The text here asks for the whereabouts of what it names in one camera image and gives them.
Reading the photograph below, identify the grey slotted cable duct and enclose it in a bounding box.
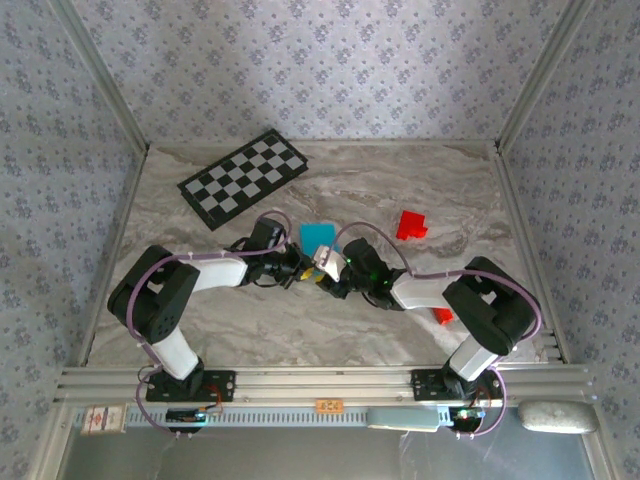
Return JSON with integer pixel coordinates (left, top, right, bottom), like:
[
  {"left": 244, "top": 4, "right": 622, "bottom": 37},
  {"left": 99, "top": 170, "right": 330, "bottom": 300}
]
[{"left": 122, "top": 405, "right": 454, "bottom": 430}]

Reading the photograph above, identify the aluminium frame post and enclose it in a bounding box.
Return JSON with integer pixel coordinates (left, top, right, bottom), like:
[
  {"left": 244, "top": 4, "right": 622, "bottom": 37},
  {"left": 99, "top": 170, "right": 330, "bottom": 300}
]
[
  {"left": 48, "top": 0, "right": 151, "bottom": 154},
  {"left": 493, "top": 0, "right": 597, "bottom": 154}
]

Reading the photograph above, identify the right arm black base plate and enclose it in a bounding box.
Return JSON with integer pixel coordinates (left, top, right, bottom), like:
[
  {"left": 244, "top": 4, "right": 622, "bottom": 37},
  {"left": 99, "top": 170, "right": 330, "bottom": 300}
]
[{"left": 410, "top": 368, "right": 504, "bottom": 401}]

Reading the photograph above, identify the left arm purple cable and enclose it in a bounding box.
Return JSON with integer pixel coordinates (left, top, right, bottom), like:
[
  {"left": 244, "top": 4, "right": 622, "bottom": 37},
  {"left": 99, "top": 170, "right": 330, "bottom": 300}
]
[{"left": 127, "top": 210, "right": 292, "bottom": 442}]

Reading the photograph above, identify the grey speckled pad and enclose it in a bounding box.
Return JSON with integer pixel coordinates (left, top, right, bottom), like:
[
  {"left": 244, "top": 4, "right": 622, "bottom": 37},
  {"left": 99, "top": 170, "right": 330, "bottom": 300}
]
[{"left": 517, "top": 399, "right": 600, "bottom": 435}]

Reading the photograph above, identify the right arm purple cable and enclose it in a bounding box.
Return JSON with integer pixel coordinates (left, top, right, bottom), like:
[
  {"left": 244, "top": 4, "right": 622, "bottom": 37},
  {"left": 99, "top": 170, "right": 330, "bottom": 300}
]
[{"left": 331, "top": 221, "right": 545, "bottom": 441}]

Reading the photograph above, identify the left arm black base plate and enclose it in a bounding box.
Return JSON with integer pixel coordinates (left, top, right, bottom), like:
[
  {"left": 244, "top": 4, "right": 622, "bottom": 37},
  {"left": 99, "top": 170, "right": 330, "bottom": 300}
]
[{"left": 144, "top": 368, "right": 237, "bottom": 404}]

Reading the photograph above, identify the black grey chessboard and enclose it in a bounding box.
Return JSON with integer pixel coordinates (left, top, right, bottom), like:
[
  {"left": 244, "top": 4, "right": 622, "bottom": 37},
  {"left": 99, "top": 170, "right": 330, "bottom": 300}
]
[{"left": 176, "top": 128, "right": 310, "bottom": 233}]

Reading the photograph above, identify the cyan cloth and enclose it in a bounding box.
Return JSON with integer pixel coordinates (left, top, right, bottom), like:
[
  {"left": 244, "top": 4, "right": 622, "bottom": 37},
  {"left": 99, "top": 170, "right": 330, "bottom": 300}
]
[{"left": 298, "top": 222, "right": 337, "bottom": 257}]

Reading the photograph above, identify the red stepped block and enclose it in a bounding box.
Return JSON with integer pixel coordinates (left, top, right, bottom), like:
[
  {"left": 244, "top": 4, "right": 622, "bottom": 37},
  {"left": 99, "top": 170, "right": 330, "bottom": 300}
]
[{"left": 396, "top": 209, "right": 430, "bottom": 241}]

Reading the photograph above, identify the aluminium table edge rail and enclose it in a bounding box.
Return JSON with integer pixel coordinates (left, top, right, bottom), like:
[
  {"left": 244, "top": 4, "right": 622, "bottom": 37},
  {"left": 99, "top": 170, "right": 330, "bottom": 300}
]
[
  {"left": 489, "top": 144, "right": 571, "bottom": 365},
  {"left": 147, "top": 139, "right": 500, "bottom": 149},
  {"left": 77, "top": 147, "right": 151, "bottom": 369}
]

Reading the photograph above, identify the aluminium mounting rail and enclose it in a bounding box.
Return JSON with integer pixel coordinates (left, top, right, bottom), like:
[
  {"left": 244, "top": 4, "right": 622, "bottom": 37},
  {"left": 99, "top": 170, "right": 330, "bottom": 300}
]
[{"left": 53, "top": 365, "right": 597, "bottom": 405}]

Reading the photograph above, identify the aluminium frame leg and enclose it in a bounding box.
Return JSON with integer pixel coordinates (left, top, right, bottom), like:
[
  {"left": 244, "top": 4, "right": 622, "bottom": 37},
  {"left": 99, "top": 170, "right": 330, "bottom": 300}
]
[
  {"left": 581, "top": 432, "right": 620, "bottom": 480},
  {"left": 34, "top": 403, "right": 79, "bottom": 480}
]

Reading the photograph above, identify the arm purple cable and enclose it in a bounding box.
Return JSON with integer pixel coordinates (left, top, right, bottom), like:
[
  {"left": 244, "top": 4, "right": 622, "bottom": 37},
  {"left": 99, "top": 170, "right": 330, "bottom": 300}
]
[
  {"left": 127, "top": 210, "right": 292, "bottom": 442},
  {"left": 331, "top": 221, "right": 545, "bottom": 441}
]

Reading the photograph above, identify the red white sticker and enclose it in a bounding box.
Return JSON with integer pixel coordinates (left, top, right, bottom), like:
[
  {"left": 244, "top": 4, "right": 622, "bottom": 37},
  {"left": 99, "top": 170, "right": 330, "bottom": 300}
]
[{"left": 81, "top": 403, "right": 126, "bottom": 436}]

